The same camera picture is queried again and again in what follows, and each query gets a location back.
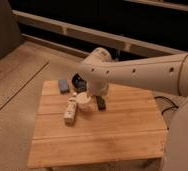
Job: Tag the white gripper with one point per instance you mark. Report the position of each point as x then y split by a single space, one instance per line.
98 89

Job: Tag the white cup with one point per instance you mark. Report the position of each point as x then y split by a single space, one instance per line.
83 100

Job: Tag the black rectangular block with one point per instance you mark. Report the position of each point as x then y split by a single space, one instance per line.
101 103

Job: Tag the grey cabinet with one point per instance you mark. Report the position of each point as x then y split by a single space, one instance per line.
10 35

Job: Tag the white window rail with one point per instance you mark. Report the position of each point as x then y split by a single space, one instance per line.
94 36

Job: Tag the wooden board table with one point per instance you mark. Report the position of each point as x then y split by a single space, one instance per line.
130 128

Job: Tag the blue sponge block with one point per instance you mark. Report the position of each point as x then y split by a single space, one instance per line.
63 86

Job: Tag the dark blue bowl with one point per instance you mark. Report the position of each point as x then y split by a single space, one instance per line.
79 84

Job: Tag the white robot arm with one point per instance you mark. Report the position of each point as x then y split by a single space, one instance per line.
167 74

